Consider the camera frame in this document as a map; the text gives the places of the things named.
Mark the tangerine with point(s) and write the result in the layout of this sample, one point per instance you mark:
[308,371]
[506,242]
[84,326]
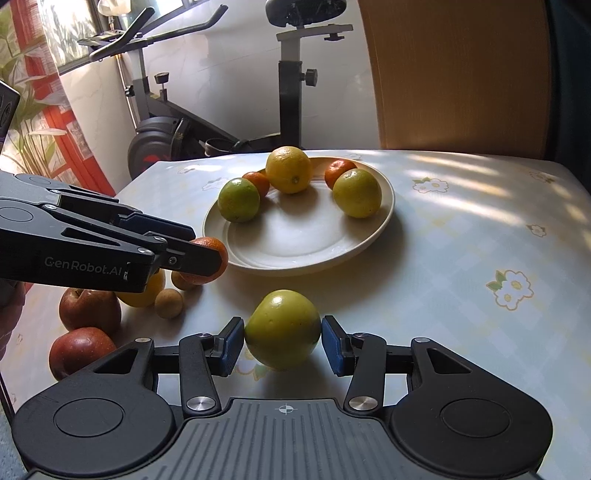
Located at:
[207,242]
[337,170]
[258,182]

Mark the green leafy plant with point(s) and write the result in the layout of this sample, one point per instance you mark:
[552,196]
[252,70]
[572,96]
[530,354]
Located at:
[39,132]

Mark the yellow lemon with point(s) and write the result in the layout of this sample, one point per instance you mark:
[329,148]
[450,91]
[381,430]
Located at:
[147,295]
[288,168]

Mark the wooden chair back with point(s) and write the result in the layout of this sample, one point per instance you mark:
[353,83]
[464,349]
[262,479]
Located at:
[461,78]

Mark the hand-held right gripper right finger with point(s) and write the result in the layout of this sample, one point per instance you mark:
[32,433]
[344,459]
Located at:
[333,346]

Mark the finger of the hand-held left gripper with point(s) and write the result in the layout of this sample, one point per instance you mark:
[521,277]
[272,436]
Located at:
[166,227]
[194,261]

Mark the yellow-green orange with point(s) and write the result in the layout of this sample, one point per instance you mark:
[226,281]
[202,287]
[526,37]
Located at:
[357,194]

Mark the green orange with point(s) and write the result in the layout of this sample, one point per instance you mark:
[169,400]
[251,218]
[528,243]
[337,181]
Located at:
[238,201]

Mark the light blue fluffy towel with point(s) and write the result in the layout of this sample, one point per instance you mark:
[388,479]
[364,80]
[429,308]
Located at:
[4,429]

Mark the window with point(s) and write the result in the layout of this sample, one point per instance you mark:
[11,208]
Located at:
[74,37]

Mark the dark blue curtain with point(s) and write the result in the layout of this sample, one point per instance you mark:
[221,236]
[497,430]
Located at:
[572,92]

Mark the black exercise bike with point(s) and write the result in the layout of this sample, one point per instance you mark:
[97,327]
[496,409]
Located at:
[288,92]

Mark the green apple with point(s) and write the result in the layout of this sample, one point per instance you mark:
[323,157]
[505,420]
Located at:
[282,327]

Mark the red framed glass door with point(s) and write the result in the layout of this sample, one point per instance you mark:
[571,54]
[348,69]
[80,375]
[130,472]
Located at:
[69,138]

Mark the cream round plate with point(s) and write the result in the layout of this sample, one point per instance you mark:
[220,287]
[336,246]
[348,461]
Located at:
[295,235]

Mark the red apple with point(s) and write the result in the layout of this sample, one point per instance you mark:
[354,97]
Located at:
[90,311]
[78,353]

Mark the person's left hand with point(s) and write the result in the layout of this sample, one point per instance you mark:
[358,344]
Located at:
[11,318]

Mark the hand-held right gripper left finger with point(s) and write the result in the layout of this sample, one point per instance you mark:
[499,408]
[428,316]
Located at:
[232,346]

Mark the small brown round fruit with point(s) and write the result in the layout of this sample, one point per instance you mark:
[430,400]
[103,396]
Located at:
[169,303]
[182,281]

